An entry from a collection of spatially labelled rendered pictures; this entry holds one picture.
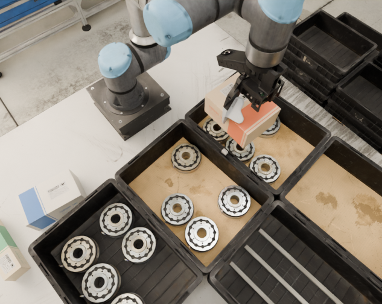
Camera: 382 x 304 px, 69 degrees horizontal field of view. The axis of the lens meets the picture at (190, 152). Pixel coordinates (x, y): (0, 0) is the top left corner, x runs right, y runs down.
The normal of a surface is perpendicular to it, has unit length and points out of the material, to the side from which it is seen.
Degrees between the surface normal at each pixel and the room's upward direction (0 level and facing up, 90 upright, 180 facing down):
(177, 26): 64
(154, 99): 2
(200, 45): 0
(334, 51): 0
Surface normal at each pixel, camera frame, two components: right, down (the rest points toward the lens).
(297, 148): -0.02, -0.44
